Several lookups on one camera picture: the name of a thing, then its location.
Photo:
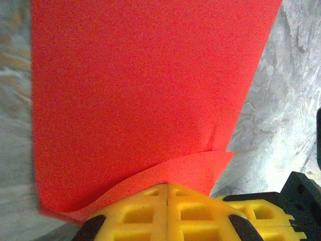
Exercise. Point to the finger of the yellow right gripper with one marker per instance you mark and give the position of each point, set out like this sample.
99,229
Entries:
265,213
281,234

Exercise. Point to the red square paper sheet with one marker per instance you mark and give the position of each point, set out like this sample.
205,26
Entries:
140,100

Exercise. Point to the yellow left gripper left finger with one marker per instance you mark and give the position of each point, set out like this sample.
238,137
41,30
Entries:
135,221

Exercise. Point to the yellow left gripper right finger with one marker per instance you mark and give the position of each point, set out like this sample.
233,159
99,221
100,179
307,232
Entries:
198,221

